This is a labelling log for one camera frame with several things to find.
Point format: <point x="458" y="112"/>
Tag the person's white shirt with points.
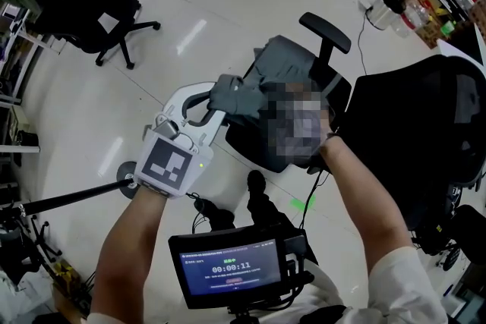
<point x="398" y="292"/>

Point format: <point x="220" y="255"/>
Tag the yellow box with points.
<point x="64" y="271"/>

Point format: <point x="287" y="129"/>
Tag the black mesh office chair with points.
<point x="410" y="125"/>

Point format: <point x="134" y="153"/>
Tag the person's left forearm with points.
<point x="129" y="246"/>

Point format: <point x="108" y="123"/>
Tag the black folding stand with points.
<point x="19" y="243"/>

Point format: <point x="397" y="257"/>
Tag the black office chair white label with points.
<point x="83" y="0"/>

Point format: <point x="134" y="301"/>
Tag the person's black trousers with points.
<point x="273" y="216"/>

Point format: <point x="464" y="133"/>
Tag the person's right forearm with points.
<point x="364" y="208"/>

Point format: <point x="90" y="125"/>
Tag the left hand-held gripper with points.
<point x="167" y="167"/>

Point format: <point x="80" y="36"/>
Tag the black coat rack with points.
<point x="76" y="193"/>

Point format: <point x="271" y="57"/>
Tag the white jug black lid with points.
<point x="385" y="11"/>

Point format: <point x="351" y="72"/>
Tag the grey garment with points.
<point x="288" y="57"/>

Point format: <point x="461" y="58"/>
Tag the green bottle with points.
<point x="448" y="28"/>

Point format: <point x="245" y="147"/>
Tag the black chest-mounted screen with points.
<point x="228" y="269"/>

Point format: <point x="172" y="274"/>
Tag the person's black shoe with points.
<point x="256" y="184"/>
<point x="216" y="216"/>

